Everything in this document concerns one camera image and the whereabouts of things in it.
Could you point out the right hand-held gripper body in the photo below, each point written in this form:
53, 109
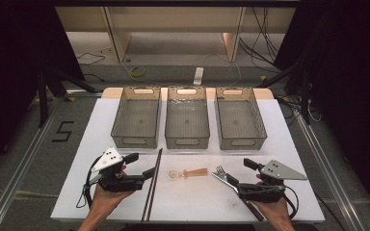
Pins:
260, 192

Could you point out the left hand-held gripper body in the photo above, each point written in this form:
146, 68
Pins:
115, 184

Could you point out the dark brown chopstick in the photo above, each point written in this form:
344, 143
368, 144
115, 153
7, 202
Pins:
154, 189
151, 186

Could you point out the transparent grey plastic bin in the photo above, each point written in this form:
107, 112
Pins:
187, 122
136, 120
240, 123

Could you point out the person's left hand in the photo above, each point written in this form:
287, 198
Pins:
104, 199

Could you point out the person's right hand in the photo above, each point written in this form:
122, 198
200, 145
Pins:
274, 210

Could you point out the white foam board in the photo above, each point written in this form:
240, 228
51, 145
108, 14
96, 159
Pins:
189, 199

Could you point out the black metal stand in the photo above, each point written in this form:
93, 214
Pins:
305, 96
43, 96

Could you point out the yellow tape roll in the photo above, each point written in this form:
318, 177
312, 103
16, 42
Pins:
133, 71

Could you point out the white power strip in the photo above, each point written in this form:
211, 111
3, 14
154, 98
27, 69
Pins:
198, 76

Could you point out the beige wooden shelf unit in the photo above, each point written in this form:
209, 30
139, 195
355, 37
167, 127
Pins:
173, 19

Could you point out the aluminium floor rail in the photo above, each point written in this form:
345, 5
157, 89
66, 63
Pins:
16, 179
330, 179

